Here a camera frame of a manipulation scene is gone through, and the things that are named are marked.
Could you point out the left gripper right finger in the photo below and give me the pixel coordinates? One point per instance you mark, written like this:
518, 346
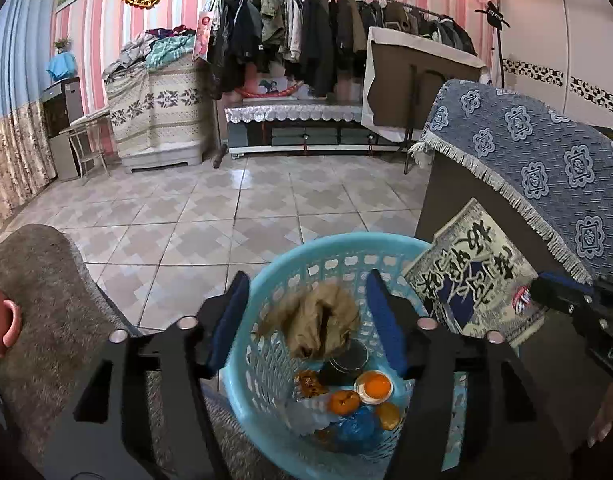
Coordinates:
507, 432

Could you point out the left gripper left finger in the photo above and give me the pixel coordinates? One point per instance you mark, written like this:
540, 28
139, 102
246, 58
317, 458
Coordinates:
104, 431

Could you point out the orange plastic bowl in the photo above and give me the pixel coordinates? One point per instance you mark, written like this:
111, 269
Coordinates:
374, 387

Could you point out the orange fruit peel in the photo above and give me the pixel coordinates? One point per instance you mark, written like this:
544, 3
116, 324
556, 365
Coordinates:
343, 402

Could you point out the calligraphy printed snack bag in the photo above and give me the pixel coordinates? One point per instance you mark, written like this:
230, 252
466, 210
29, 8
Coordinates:
473, 279

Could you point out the brown cloth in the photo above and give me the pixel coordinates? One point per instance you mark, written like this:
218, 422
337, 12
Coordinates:
316, 324

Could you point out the person's hand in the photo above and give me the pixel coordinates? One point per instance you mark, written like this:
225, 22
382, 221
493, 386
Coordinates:
603, 422

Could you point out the small orange fruit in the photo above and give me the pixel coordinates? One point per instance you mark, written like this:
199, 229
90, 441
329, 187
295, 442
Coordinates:
389, 415

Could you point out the blue crumpled wrapper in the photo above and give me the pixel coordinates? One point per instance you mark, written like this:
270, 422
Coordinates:
357, 433

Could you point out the blue patterned fringed cloth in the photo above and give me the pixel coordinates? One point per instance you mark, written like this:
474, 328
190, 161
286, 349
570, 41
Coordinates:
555, 172

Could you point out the grey shaggy rug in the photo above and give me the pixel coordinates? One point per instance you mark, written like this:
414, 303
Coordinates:
65, 320

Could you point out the black round container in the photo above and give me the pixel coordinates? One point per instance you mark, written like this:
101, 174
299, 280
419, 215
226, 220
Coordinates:
343, 370

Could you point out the light blue plastic basket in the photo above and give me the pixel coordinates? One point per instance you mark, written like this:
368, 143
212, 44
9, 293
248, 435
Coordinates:
259, 373

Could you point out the orange snack wrapper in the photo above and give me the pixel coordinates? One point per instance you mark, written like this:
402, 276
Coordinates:
309, 384

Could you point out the white wardrobe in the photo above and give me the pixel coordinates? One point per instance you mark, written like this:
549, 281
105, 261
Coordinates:
561, 53

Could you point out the small metal stool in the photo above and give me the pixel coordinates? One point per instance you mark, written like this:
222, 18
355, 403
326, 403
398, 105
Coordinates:
84, 138

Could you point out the blue floral curtain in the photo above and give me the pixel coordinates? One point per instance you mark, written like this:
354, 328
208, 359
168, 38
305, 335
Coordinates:
26, 165

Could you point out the cloth covered cabinet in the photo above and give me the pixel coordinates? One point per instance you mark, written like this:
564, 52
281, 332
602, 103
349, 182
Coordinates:
162, 117

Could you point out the folded brown table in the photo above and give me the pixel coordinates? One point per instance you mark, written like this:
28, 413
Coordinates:
403, 75

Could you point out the black floor stand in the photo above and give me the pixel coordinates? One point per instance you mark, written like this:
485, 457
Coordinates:
496, 20

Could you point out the low tv cabinet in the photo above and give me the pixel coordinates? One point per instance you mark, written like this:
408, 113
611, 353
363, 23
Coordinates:
304, 127

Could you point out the blue bag on dispenser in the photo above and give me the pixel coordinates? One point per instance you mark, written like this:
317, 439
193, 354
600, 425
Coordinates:
62, 66

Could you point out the pile of clothes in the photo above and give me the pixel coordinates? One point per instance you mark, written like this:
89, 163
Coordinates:
152, 50

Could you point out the clothes rack with garments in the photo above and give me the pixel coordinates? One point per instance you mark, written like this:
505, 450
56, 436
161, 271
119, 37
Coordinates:
314, 41

